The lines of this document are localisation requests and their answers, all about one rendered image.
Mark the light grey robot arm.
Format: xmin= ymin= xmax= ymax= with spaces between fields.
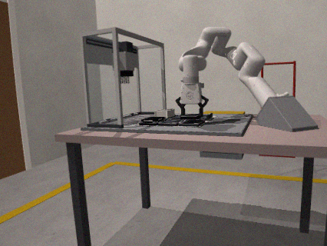
xmin=179 ymin=27 xmax=289 ymax=107

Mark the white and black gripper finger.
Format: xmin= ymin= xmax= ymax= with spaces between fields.
xmin=176 ymin=97 xmax=185 ymax=116
xmin=198 ymin=95 xmax=209 ymax=117

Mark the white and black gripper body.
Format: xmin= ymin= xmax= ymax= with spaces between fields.
xmin=180 ymin=82 xmax=203 ymax=105

